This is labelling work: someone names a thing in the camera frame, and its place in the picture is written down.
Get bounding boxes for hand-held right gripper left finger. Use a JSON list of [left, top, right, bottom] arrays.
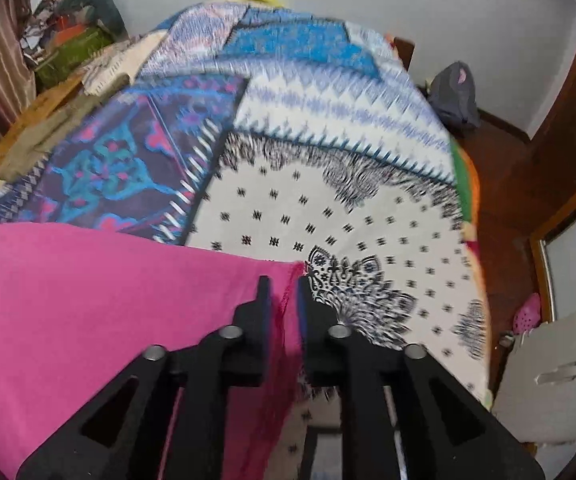
[[16, 275, 273, 480]]

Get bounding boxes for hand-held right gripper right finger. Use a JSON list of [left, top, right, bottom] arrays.
[[295, 276, 544, 480]]

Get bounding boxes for pink pants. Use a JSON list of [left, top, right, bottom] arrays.
[[0, 220, 305, 480]]

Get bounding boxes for patterned patchwork bedsheet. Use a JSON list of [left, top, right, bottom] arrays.
[[0, 2, 493, 480]]

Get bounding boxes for pink shoe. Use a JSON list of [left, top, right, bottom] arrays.
[[512, 292, 542, 334]]

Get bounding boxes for grey backpack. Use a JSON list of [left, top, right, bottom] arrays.
[[427, 61, 481, 130]]

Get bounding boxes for olive green cloth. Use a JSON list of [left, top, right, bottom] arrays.
[[0, 91, 106, 183]]

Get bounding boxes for white crocheted cloth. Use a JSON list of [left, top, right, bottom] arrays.
[[82, 32, 169, 97]]

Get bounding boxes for pile of clothes and boxes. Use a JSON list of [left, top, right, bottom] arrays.
[[20, 0, 129, 92]]

